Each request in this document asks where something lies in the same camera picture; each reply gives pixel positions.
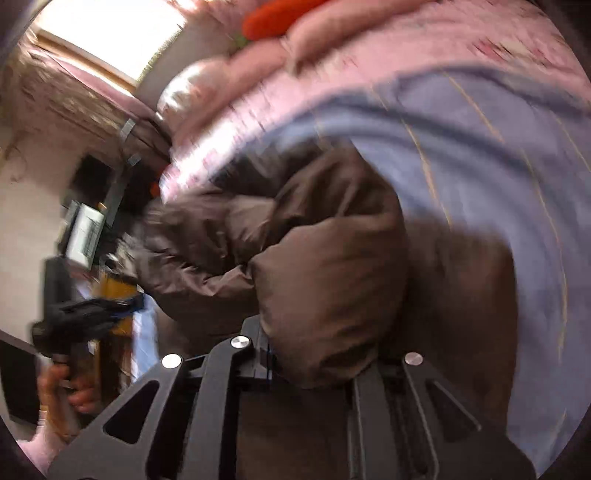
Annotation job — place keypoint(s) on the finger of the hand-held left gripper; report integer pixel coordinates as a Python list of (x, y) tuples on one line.
[(117, 307)]

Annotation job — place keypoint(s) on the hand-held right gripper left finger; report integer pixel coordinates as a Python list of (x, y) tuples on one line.
[(258, 347)]

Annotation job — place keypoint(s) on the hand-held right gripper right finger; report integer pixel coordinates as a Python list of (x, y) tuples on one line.
[(369, 415)]

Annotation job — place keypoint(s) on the brown puffer jacket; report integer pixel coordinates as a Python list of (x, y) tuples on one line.
[(318, 258)]

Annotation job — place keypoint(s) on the person's left hand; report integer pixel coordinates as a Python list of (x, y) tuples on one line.
[(64, 392)]

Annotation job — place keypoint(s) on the white framed picture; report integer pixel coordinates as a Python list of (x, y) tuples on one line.
[(83, 230)]

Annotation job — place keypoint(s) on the pink pillow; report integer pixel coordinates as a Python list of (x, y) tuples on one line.
[(184, 104)]

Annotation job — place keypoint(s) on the blue striped blanket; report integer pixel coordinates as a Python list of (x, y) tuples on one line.
[(485, 194)]

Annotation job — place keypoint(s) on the window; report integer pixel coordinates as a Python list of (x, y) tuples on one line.
[(111, 32)]

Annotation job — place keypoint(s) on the pink floral bed sheet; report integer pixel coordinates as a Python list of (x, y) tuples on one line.
[(351, 69)]

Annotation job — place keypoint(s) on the orange plush toy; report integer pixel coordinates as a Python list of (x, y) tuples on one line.
[(277, 16)]

